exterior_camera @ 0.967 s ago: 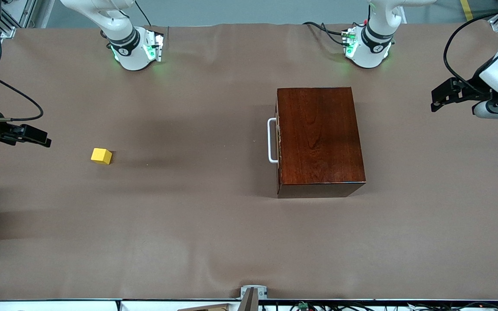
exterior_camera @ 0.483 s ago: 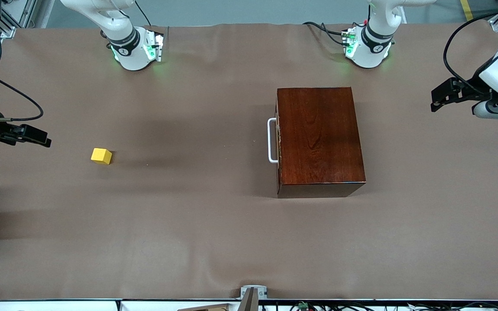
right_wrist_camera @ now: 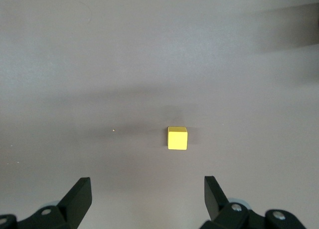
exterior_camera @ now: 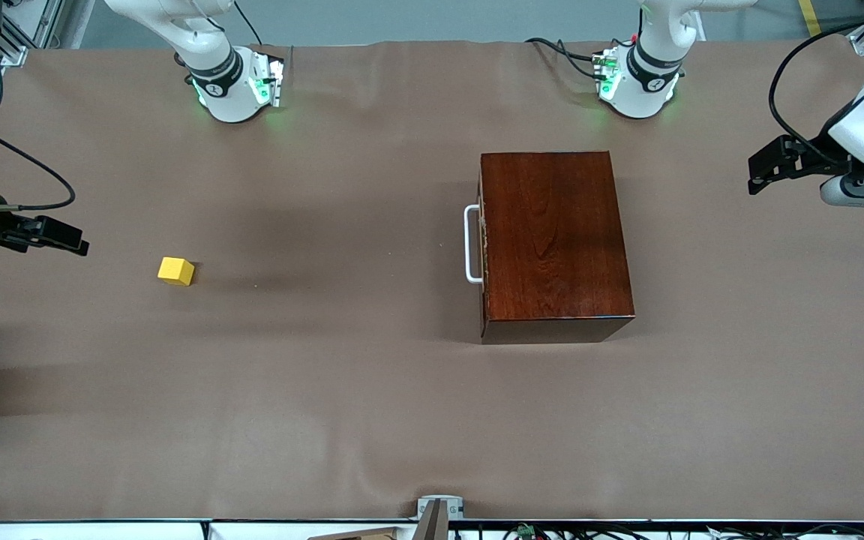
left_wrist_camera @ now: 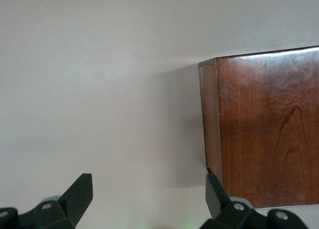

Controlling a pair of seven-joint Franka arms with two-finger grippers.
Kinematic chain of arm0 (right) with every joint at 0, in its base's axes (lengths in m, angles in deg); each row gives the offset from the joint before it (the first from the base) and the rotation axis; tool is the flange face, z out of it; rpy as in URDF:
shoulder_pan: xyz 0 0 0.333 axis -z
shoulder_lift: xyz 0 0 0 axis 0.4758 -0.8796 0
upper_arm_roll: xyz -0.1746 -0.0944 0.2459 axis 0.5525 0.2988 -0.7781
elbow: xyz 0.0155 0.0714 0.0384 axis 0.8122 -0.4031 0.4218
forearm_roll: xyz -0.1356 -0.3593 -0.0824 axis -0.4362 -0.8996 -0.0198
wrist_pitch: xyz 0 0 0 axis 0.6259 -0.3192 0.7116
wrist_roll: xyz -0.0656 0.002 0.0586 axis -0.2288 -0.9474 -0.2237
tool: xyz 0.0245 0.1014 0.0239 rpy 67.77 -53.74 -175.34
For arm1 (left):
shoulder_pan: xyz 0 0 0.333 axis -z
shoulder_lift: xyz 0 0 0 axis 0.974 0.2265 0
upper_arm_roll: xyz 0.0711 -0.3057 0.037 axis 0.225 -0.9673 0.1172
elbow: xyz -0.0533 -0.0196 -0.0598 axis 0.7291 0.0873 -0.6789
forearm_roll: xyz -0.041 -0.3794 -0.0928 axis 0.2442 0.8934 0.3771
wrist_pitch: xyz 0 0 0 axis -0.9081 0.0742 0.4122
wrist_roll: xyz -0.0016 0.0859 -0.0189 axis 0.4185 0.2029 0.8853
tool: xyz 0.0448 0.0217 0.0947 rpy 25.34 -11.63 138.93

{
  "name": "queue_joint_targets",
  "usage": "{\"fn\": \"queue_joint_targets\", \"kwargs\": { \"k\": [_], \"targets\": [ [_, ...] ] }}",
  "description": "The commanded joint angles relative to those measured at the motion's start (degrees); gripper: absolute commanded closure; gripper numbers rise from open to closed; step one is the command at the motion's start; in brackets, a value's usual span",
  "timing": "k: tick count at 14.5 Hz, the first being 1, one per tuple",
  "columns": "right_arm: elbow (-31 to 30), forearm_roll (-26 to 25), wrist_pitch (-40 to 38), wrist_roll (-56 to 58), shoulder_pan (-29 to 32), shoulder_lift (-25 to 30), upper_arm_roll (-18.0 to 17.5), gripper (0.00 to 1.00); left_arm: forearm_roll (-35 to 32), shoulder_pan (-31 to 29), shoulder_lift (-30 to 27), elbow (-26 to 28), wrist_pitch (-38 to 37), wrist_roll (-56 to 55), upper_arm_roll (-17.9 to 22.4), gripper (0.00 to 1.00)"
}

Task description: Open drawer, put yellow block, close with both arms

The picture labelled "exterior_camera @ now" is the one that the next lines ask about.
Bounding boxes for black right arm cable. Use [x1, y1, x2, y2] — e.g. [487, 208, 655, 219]
[0, 127, 77, 212]

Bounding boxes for black base cable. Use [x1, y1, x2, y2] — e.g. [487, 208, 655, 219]
[231, 0, 263, 47]
[524, 36, 613, 80]

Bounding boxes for yellow wooden block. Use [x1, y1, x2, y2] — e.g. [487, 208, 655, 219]
[157, 256, 196, 287]

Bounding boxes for brown table cover sheet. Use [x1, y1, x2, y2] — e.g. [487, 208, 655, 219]
[0, 39, 864, 524]

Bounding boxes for wooden drawer with white handle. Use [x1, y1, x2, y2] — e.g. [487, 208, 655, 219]
[464, 154, 488, 342]

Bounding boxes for brown wooden stick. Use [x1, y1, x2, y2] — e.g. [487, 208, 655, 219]
[413, 499, 449, 540]

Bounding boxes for grey metal bracket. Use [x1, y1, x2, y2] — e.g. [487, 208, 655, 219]
[417, 495, 464, 520]

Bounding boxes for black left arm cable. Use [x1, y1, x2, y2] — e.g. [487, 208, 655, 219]
[768, 6, 864, 166]

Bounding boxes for black left base cable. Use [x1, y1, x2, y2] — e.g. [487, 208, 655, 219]
[524, 36, 613, 80]

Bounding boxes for dark red wooden cabinet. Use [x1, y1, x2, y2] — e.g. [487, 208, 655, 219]
[477, 150, 637, 346]

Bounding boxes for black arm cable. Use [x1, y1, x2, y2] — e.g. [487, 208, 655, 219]
[768, 6, 864, 166]
[0, 127, 77, 212]

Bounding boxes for flat brown board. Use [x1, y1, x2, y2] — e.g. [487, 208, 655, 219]
[308, 526, 399, 540]

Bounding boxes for black right base cable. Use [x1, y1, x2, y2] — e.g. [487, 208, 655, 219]
[231, 0, 263, 47]

